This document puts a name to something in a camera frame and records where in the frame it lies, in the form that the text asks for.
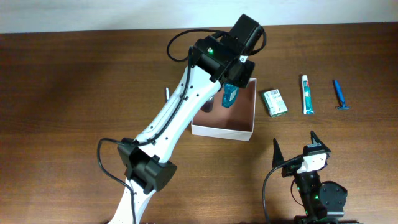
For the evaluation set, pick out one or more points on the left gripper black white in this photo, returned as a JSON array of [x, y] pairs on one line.
[[237, 74]]

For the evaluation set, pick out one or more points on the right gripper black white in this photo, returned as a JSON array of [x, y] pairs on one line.
[[296, 166]]

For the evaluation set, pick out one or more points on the blue mouthwash bottle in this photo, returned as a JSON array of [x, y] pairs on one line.
[[229, 95]]

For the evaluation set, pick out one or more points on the green white soap box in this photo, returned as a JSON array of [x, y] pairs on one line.
[[274, 103]]

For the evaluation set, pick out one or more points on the clear purple soap pump bottle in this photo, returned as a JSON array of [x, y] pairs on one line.
[[208, 105]]

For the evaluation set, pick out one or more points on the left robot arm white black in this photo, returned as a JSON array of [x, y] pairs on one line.
[[212, 62]]

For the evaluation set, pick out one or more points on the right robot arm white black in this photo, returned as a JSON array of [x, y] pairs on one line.
[[323, 202]]

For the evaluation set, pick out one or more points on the white toothpaste tube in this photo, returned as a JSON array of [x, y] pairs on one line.
[[307, 99]]

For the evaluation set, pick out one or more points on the white cardboard box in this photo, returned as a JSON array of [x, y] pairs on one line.
[[235, 122]]

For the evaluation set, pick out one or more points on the blue disposable razor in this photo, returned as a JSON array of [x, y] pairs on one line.
[[342, 103]]

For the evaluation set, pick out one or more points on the blue white toothbrush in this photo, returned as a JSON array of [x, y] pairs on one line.
[[167, 94]]

